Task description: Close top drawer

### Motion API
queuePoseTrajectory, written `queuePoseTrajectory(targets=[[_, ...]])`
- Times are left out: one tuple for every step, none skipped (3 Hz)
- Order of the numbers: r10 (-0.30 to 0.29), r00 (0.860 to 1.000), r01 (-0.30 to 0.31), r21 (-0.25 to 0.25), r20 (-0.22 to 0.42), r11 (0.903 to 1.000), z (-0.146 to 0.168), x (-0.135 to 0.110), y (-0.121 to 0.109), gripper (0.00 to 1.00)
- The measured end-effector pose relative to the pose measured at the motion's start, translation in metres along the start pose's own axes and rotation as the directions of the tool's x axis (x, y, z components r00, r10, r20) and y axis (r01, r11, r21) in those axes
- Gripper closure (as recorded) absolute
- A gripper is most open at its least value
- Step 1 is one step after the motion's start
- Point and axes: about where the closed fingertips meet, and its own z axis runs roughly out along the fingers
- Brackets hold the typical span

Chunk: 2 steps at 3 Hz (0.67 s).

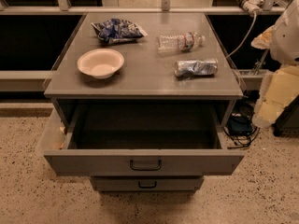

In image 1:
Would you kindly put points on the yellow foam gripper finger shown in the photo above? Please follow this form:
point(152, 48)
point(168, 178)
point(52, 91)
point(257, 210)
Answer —
point(263, 40)

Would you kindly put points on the grey top drawer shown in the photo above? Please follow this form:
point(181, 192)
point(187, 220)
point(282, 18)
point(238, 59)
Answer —
point(143, 140)

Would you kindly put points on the grey drawer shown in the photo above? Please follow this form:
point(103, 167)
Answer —
point(143, 140)
point(147, 183)

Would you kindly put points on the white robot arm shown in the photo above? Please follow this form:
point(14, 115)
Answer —
point(282, 39)

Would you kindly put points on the grey metal drawer cabinet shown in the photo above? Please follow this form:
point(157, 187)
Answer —
point(147, 73)

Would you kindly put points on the grey bottom drawer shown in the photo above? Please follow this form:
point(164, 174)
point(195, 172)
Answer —
point(147, 183)

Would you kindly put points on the white power strip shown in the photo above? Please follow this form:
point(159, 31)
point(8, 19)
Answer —
point(250, 6)

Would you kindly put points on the clear plastic water bottle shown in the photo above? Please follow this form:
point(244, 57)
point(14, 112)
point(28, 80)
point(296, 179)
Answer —
point(179, 42)

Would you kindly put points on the crushed silver blue can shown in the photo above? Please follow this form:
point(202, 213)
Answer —
point(196, 68)

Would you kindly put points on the blue chip bag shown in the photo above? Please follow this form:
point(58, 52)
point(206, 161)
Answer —
point(114, 31)

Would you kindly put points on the white paper bowl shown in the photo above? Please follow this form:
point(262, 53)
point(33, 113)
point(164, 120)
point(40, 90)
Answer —
point(100, 63)

